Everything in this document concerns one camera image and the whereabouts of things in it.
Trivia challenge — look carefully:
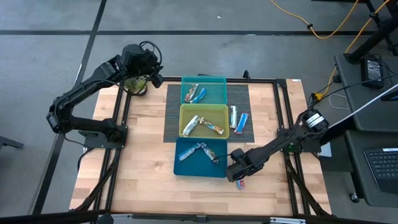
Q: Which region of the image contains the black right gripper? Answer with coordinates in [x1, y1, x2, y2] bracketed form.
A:
[225, 148, 265, 183]

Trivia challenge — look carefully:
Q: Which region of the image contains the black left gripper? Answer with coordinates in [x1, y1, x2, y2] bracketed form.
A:
[120, 43, 165, 89]

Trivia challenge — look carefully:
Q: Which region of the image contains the red white granola bar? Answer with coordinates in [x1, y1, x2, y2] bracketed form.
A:
[185, 83, 199, 103]

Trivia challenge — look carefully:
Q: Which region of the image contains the multicolour granola bar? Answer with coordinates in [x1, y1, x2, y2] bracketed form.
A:
[200, 142, 220, 165]

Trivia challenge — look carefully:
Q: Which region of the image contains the silver white granola bar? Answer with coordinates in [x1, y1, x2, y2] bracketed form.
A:
[182, 114, 200, 138]

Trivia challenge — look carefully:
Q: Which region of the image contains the light blue granola bar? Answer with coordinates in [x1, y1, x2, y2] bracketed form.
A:
[178, 142, 201, 162]

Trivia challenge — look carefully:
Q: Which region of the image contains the blue red-ended granola bar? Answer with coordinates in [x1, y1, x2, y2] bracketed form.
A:
[233, 112, 249, 135]

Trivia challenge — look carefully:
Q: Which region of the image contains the white green granola bar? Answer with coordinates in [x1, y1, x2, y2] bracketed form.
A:
[229, 105, 239, 129]

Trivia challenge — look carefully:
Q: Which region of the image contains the green plant in black pot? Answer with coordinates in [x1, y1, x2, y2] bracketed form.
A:
[123, 76, 149, 97]

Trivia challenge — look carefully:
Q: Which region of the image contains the dark grey ribbed mat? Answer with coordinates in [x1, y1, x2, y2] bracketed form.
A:
[164, 83, 255, 143]

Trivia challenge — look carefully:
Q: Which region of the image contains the dark blue plastic bin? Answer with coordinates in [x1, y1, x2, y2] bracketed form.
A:
[173, 137, 228, 179]

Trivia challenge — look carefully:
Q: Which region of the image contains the teal plastic bin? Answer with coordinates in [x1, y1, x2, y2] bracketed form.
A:
[180, 75, 228, 105]

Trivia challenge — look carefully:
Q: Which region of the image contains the yellow-green plastic bin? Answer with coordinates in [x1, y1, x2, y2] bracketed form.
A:
[178, 103, 230, 140]

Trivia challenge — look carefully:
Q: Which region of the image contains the white paper sheet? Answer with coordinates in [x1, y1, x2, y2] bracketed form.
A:
[320, 142, 333, 158]

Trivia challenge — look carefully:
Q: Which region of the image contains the dark grey side desk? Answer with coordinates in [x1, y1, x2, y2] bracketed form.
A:
[334, 52, 398, 133]
[343, 129, 398, 208]

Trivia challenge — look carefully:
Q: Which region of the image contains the white rod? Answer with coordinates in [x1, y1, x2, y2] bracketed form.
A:
[329, 83, 398, 129]

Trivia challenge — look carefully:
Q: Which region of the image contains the black keyboard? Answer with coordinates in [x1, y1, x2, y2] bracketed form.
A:
[363, 147, 398, 194]

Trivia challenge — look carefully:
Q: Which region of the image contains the black power adapter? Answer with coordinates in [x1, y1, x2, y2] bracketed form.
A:
[360, 55, 384, 90]

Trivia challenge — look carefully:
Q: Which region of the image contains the grey furniture leg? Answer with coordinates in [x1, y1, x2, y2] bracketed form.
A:
[0, 136, 25, 151]

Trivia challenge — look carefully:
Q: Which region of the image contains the black stand leg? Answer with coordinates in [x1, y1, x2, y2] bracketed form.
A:
[345, 0, 398, 65]

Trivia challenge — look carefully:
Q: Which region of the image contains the black aluminium table frame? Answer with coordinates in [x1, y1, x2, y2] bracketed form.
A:
[70, 70, 332, 224]

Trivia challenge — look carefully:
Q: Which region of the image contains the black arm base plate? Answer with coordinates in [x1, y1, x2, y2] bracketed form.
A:
[83, 124, 128, 149]
[277, 127, 323, 153]

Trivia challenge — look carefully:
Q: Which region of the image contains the silver metal bracket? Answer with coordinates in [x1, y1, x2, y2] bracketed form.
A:
[269, 217, 307, 224]

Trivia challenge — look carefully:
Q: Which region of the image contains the thin white cable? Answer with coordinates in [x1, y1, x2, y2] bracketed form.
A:
[328, 93, 351, 110]

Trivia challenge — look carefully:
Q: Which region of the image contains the black cable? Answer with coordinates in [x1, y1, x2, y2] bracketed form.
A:
[307, 73, 398, 106]

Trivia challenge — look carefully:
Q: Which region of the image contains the yellow power cable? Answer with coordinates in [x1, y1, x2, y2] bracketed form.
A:
[322, 0, 391, 96]
[269, 0, 360, 40]

